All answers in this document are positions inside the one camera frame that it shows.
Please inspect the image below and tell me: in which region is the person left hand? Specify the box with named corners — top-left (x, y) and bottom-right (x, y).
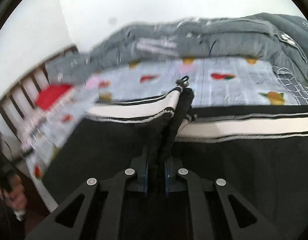
top-left (0, 174), bottom-right (27, 211)

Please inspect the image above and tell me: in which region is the dark wooden headboard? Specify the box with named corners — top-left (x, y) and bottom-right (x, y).
top-left (0, 45), bottom-right (78, 137)

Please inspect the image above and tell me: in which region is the red pillow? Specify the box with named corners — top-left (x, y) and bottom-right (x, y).
top-left (35, 84), bottom-right (72, 111)

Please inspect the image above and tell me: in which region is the fruit print bed cover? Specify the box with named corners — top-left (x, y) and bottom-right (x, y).
top-left (20, 57), bottom-right (308, 211)

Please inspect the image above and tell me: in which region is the grey quilted duvet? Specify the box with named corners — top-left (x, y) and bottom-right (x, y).
top-left (45, 12), bottom-right (308, 86)

